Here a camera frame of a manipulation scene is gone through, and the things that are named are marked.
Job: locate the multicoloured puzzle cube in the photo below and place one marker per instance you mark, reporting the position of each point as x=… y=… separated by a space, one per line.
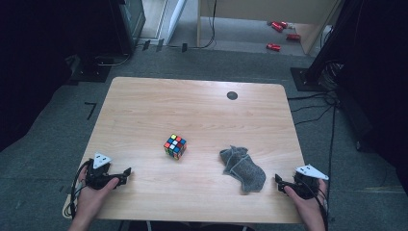
x=174 y=146

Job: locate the grey microfibre cloth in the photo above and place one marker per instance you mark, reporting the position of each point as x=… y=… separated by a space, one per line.
x=245 y=171

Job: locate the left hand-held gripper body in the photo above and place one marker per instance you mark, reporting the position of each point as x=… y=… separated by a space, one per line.
x=97 y=178

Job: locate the round black table grommet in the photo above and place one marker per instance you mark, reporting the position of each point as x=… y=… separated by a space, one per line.
x=232 y=95

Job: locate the black curtain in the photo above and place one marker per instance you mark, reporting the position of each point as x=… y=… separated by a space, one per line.
x=381 y=80
x=38 y=64

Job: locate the person's right hand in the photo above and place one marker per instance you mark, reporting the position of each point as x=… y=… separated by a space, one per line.
x=311 y=208

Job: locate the white board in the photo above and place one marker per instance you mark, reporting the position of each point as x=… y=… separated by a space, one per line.
x=176 y=19

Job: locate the flat black stand base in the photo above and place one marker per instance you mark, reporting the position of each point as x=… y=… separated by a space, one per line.
x=91 y=73
x=303 y=82

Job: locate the black glass-front cabinet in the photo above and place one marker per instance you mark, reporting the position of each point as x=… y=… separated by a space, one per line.
x=126 y=22

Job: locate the person's left hand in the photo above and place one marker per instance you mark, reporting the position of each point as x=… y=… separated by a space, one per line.
x=89 y=202

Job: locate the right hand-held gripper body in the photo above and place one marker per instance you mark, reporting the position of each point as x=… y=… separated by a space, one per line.
x=308 y=186

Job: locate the black stand post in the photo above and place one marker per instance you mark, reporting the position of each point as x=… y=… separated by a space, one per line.
x=333 y=35

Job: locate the red can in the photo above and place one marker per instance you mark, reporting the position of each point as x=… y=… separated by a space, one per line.
x=284 y=24
x=273 y=47
x=277 y=27
x=293 y=37

